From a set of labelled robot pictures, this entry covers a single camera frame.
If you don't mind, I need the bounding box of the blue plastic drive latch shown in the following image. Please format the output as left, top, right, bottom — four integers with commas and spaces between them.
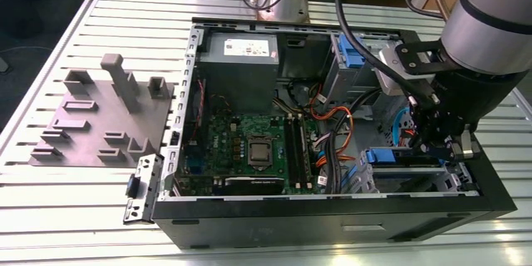
338, 34, 369, 69

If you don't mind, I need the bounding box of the black graphics card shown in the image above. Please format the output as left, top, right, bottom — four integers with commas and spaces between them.
210, 176, 286, 197

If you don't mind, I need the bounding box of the metal card retention bracket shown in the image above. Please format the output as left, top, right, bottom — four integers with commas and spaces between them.
122, 153, 163, 225

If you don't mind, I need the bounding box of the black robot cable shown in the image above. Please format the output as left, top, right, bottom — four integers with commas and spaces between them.
334, 0, 415, 102

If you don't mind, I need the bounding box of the thin red wire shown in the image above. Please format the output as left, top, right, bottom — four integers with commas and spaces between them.
195, 78, 207, 127

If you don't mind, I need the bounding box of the metal disk bay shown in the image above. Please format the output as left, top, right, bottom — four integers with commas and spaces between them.
359, 146, 478, 194

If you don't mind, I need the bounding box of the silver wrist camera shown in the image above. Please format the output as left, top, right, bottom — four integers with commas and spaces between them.
375, 46, 419, 96

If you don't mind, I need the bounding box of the blue data wire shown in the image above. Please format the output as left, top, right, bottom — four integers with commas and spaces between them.
391, 107, 414, 148

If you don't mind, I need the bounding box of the green motherboard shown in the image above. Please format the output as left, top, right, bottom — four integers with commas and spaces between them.
177, 113, 325, 197

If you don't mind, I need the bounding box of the black RAM slot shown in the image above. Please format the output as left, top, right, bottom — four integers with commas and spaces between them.
285, 113, 303, 189
297, 113, 313, 188

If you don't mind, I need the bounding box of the CPU socket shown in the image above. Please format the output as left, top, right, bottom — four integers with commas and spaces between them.
243, 134, 278, 171

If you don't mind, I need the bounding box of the silver CPU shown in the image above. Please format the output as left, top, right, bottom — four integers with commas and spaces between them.
247, 143, 274, 163

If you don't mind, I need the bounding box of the thick black cable bundle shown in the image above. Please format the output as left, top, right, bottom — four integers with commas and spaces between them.
322, 87, 381, 194

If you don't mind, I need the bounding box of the grey power supply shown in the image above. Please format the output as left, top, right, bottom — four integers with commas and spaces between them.
194, 32, 278, 116

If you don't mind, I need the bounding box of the metal drive cage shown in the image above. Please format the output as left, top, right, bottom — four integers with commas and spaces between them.
323, 32, 418, 105

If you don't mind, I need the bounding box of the black PC case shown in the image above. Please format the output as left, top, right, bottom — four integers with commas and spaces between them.
150, 16, 518, 250

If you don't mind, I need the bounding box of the grey parts rack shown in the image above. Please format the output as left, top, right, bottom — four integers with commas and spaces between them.
27, 53, 175, 169

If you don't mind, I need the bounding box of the orange wire bundle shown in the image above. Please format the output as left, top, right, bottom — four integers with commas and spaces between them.
309, 105, 358, 169

